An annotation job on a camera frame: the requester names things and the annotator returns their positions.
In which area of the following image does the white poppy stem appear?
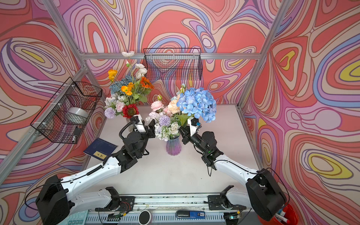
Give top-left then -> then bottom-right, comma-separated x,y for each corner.
121,51 -> 148,80

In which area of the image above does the orange poppy stem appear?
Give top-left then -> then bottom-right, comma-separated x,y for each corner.
108,69 -> 134,96

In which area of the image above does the clear ribbed glass vase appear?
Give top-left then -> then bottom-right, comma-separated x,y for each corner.
126,118 -> 135,133

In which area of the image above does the peach rose stem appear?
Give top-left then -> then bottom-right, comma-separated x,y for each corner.
163,97 -> 181,117

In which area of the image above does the blue hydrangea stem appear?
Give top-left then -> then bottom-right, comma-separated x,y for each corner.
176,88 -> 217,127

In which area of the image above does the round black speaker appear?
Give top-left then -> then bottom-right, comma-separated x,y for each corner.
138,210 -> 153,225

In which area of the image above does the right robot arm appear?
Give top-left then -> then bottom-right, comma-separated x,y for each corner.
180,126 -> 287,221

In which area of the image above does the purple blue glass vase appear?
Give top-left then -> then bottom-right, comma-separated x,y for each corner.
166,136 -> 182,156

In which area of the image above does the lilac mixed flower bunch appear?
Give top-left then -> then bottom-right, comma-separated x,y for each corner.
145,112 -> 180,141

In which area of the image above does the blue black device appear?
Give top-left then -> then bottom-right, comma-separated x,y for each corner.
175,210 -> 205,219

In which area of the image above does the dark blue notebook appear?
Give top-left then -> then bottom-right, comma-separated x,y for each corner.
83,138 -> 118,161

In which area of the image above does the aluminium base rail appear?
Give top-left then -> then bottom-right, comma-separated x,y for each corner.
84,191 -> 255,225

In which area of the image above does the black wire basket left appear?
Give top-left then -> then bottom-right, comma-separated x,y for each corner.
31,77 -> 103,144

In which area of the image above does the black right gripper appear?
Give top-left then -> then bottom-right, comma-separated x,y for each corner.
177,124 -> 208,154

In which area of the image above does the red flower with leaf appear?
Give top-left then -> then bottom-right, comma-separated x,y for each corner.
122,104 -> 139,119

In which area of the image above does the pink peony stem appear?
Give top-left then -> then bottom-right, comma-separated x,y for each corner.
151,95 -> 164,112

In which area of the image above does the black wire basket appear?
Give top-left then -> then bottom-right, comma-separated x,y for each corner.
143,47 -> 203,81
31,77 -> 103,144

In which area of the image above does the orange sunflower stem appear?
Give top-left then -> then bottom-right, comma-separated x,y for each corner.
140,77 -> 154,90

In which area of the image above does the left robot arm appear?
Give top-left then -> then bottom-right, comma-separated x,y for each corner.
35,116 -> 155,225

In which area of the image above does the black wire basket back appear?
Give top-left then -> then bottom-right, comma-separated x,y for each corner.
143,47 -> 203,81

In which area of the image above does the teal calculator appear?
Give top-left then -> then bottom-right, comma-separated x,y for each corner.
59,211 -> 89,225

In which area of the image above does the blue rose bunch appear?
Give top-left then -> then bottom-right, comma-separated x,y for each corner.
109,75 -> 133,95

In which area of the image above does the red pen cup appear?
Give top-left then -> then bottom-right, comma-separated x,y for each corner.
258,205 -> 299,225

